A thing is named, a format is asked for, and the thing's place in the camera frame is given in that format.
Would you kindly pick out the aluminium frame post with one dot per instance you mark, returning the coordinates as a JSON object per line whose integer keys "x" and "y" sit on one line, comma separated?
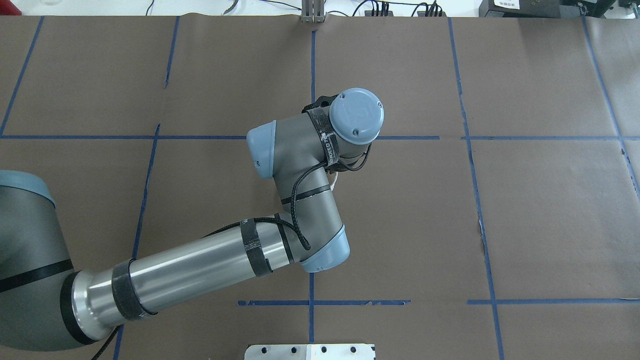
{"x": 313, "y": 11}

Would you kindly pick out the white smiley mug black handle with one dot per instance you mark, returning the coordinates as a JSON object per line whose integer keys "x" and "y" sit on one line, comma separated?
{"x": 332, "y": 177}

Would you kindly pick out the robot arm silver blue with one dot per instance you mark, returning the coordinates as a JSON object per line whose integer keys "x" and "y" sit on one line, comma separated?
{"x": 47, "y": 306}

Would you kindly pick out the brown paper table cover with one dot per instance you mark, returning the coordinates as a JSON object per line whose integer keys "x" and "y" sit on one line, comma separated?
{"x": 496, "y": 218}

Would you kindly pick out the black box with label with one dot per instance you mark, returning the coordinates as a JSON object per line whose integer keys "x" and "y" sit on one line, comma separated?
{"x": 519, "y": 9}

